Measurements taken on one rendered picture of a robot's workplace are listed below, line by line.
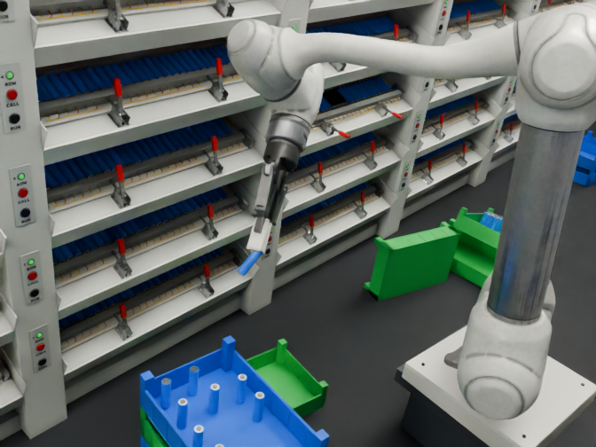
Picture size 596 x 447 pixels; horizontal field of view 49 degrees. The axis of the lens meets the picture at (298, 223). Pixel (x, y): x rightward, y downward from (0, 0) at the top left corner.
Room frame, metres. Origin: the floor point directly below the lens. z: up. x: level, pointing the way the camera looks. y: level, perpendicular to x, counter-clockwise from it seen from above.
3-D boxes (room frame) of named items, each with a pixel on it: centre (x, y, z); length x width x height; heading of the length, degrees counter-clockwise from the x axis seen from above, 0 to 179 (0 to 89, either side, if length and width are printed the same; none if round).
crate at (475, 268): (1.99, -0.64, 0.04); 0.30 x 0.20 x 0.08; 52
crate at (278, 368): (1.18, 0.04, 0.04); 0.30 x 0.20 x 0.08; 131
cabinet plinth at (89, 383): (1.91, -0.05, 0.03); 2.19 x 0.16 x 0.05; 142
